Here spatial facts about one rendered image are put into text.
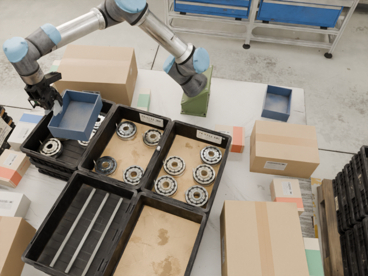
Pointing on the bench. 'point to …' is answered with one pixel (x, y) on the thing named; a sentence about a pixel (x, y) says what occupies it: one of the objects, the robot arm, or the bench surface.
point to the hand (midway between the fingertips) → (58, 110)
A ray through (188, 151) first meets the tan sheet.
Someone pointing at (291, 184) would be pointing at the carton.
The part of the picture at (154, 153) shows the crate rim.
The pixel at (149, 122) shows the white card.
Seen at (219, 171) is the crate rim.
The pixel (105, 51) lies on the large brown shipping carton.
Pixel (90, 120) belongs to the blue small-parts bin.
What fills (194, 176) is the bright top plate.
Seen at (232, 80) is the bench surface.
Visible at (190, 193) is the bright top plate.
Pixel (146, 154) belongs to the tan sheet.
